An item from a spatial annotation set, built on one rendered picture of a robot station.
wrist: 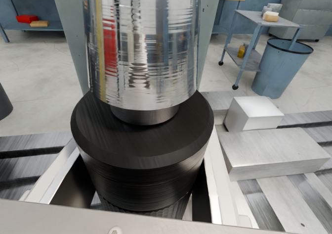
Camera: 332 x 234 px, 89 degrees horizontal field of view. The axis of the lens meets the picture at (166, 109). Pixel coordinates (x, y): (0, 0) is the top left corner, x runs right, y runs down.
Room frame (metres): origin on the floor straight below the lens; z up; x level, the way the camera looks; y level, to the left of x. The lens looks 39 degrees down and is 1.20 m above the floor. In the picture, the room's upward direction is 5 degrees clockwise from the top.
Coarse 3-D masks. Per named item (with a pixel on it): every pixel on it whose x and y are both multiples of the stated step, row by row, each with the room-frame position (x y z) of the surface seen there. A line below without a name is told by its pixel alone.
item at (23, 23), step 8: (8, 0) 3.61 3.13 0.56; (224, 0) 4.62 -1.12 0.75; (240, 0) 3.98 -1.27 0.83; (16, 16) 3.45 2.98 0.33; (24, 16) 3.49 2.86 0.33; (32, 16) 3.54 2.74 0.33; (0, 24) 3.02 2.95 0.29; (16, 24) 3.31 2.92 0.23; (24, 24) 3.35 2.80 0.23; (32, 24) 3.24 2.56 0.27; (40, 24) 3.29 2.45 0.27; (48, 24) 3.48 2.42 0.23; (56, 24) 3.52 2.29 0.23; (0, 32) 2.97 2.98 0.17; (216, 32) 3.94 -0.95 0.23; (224, 32) 4.00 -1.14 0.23; (232, 32) 3.99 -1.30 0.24; (8, 40) 3.01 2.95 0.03
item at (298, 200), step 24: (216, 96) 0.34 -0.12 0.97; (240, 96) 0.35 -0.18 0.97; (216, 120) 0.24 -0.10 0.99; (240, 192) 0.11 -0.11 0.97; (264, 192) 0.11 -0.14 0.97; (288, 192) 0.12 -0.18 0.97; (312, 192) 0.12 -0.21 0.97; (264, 216) 0.08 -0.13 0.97; (288, 216) 0.09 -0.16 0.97; (312, 216) 0.09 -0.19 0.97
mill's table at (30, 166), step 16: (304, 112) 0.40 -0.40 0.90; (320, 112) 0.41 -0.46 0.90; (304, 128) 0.35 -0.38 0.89; (320, 128) 0.33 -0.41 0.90; (0, 144) 0.20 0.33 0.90; (16, 144) 0.21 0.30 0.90; (32, 144) 0.21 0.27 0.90; (48, 144) 0.21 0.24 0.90; (64, 144) 0.22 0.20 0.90; (320, 144) 0.29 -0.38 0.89; (0, 160) 0.17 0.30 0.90; (16, 160) 0.17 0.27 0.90; (32, 160) 0.17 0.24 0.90; (48, 160) 0.18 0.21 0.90; (0, 176) 0.14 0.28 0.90; (16, 176) 0.14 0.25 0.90; (32, 176) 0.14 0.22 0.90; (320, 176) 0.20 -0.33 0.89; (0, 192) 0.11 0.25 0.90; (16, 192) 0.11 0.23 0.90; (96, 192) 0.12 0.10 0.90; (96, 208) 0.11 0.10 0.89
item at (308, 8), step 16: (288, 0) 4.77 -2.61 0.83; (304, 0) 4.46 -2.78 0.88; (320, 0) 4.55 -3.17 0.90; (288, 16) 4.57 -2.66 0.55; (304, 16) 4.51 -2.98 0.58; (320, 16) 4.61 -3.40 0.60; (272, 32) 4.82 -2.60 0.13; (288, 32) 4.46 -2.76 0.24; (304, 32) 4.56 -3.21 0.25; (320, 32) 4.67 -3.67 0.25
